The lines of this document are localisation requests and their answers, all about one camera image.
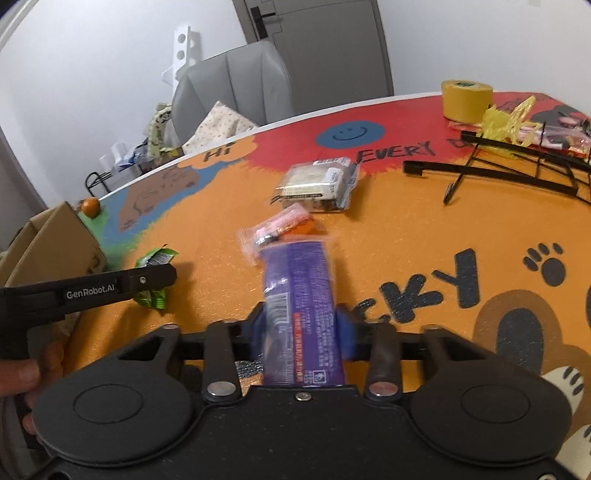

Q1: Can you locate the orange pink snack packet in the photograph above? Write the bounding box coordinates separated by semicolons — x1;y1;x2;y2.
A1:
238;205;333;266

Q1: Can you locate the purple snack packet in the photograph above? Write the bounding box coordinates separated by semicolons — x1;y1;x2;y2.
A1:
256;239;346;387

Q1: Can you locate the red clear plastic packet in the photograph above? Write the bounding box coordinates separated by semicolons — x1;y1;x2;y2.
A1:
522;115;591;155

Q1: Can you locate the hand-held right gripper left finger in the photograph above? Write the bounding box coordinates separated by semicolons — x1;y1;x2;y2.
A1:
113;302;267;406

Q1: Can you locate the yellow tape roll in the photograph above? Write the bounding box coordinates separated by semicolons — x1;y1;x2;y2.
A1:
440;79;494;124

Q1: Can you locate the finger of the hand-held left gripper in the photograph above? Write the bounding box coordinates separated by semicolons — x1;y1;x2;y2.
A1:
124;263;178;297

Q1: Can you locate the dotted beige cushion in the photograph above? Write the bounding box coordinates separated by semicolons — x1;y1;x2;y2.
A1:
182;102;258;155

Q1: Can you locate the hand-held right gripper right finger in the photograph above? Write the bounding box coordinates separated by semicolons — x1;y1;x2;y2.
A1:
335;305;494;407

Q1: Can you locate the black shoe rack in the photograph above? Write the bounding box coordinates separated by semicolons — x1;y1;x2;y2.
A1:
84;170;144;199

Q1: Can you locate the clear cracker packet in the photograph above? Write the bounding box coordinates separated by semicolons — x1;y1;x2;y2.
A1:
276;157;360;214

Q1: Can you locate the yellow plastic bag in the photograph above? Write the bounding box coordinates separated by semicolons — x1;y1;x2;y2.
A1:
480;95;543;146

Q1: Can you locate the black wire rack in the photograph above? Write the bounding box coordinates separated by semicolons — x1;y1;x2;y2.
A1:
403;121;591;205

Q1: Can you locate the person's left hand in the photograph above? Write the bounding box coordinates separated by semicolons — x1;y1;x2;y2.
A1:
0;342;66;437

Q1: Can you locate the white perforated stand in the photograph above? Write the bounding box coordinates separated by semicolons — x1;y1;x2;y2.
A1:
161;25;202;84

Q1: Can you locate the grey chair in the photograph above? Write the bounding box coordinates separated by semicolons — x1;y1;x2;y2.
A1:
172;39;296;144

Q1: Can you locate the black door handle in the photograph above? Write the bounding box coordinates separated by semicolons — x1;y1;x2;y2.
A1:
249;7;277;40

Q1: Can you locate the panda print neck pillow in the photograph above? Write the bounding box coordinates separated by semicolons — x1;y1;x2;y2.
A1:
148;104;183;160

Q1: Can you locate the colourful printed table mat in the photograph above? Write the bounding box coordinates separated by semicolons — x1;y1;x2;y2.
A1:
60;91;591;467

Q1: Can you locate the cardboard box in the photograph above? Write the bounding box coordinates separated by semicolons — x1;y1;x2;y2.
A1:
0;202;108;289

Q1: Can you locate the grey door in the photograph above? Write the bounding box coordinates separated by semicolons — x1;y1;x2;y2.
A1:
232;0;395;100

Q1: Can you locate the white box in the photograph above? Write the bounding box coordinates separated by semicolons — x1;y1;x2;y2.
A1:
98;142;130;169

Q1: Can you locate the green snack packet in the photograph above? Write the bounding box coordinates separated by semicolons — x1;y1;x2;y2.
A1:
134;247;180;311

